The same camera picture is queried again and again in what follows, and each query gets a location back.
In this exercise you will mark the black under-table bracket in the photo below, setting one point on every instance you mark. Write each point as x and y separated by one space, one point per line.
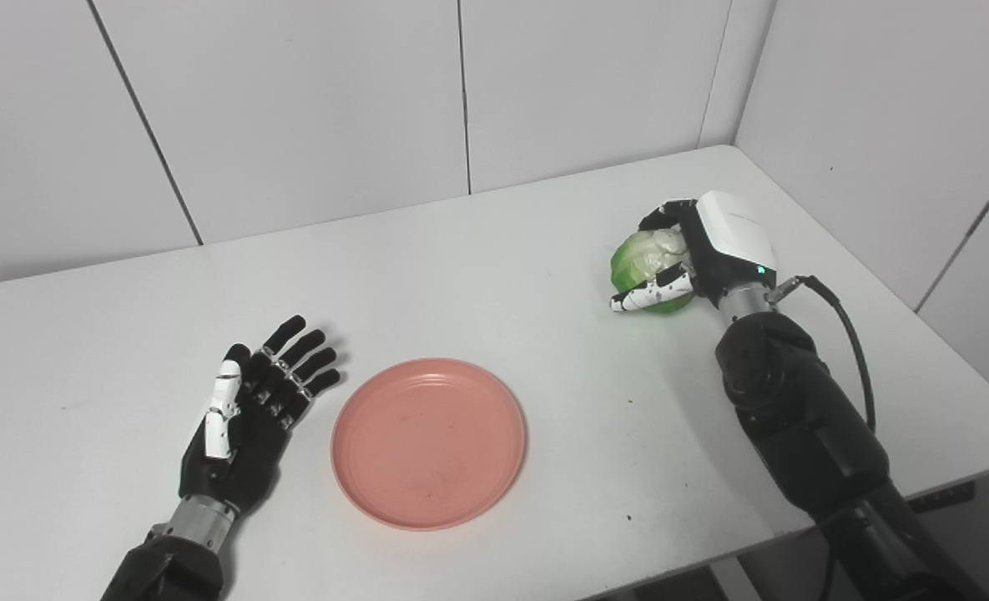
943 497

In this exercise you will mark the pink round plate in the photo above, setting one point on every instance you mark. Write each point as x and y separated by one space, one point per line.
428 444

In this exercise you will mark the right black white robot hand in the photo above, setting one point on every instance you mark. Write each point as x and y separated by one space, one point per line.
732 250

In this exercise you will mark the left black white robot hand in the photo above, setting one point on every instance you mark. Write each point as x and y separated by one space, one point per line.
244 442

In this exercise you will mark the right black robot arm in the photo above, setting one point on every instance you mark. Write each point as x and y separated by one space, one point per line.
803 409

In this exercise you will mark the green white toy cabbage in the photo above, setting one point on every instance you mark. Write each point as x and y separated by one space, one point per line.
643 257

